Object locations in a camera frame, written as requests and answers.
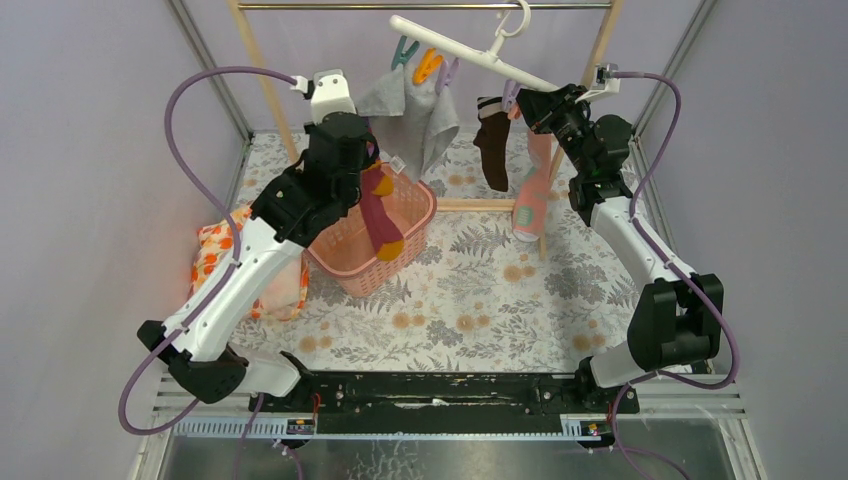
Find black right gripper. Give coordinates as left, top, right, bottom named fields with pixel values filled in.
left=512, top=86, right=592, bottom=177

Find purple striped sock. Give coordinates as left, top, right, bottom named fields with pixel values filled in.
left=359, top=160, right=405, bottom=262

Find pink plastic laundry basket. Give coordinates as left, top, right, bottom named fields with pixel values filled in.
left=304, top=166, right=436, bottom=297

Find wooden drying rack frame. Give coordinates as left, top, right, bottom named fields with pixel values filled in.
left=227, top=1, right=622, bottom=239

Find white plastic clip hanger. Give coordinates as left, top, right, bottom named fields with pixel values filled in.
left=389, top=1, right=558, bottom=92

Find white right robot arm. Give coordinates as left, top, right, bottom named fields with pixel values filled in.
left=516, top=84, right=723, bottom=412

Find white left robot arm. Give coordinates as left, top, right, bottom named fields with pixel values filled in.
left=138, top=112, right=378, bottom=411

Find pink hanging sock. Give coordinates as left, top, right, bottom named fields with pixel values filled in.
left=512, top=131, right=552, bottom=243

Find dark brown hanging sock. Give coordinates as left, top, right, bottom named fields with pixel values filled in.
left=473, top=97, right=511, bottom=192

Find purple clothespin middle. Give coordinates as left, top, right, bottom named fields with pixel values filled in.
left=501, top=79, right=521, bottom=112

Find purple clothespin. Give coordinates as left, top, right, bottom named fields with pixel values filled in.
left=434, top=58, right=460, bottom=95
left=501, top=79, right=521, bottom=112

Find grey hanging towel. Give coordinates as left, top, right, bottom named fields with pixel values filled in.
left=355, top=66, right=459, bottom=182

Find orange floral cloth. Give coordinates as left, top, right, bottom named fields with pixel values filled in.
left=188, top=220, right=309, bottom=322

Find teal clothespin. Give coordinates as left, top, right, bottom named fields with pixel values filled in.
left=390, top=35, right=420, bottom=71

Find orange clothespin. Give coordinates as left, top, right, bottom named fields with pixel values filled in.
left=412, top=48, right=444, bottom=86

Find purple clothespin left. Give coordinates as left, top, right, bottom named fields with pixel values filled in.
left=434, top=58, right=460, bottom=95

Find floral patterned table mat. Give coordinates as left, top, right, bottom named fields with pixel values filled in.
left=231, top=165, right=639, bottom=372

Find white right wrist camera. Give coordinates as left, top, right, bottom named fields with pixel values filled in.
left=577, top=63, right=620, bottom=103

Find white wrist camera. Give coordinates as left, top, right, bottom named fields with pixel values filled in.
left=291, top=69, right=357, bottom=124
left=577, top=63, right=620, bottom=103

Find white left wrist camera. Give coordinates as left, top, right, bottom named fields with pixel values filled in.
left=291, top=69, right=357, bottom=124

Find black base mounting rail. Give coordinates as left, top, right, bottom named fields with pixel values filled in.
left=249, top=371, right=640, bottom=420

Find grey slotted cable duct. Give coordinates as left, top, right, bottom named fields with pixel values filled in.
left=174, top=414, right=611, bottom=442

